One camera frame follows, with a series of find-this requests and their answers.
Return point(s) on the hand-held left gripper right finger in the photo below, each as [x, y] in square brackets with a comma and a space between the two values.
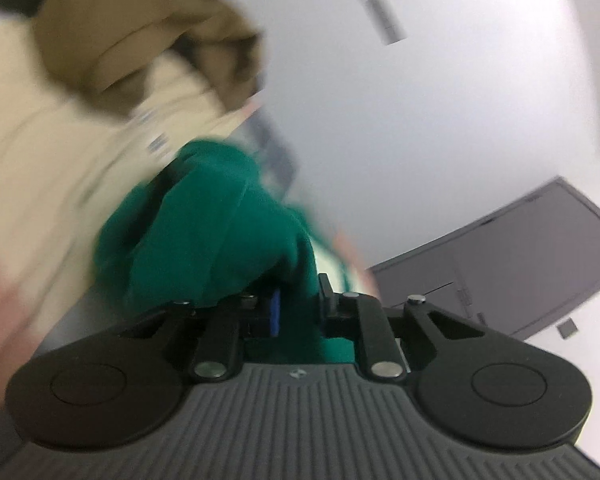
[327, 310]

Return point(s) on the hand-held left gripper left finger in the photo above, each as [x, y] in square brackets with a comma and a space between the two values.
[275, 314]

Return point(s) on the green hoodie with white print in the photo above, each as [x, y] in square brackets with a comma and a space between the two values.
[205, 240]

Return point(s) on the grey wardrobe door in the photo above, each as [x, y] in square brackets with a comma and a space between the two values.
[520, 265]

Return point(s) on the white fabric label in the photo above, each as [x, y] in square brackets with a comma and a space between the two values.
[152, 135]

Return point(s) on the rectangular ceiling light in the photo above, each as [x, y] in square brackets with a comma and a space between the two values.
[382, 15]

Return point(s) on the brown jacket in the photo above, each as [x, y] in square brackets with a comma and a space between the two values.
[130, 25]

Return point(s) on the dark wall switch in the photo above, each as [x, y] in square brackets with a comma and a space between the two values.
[567, 329]

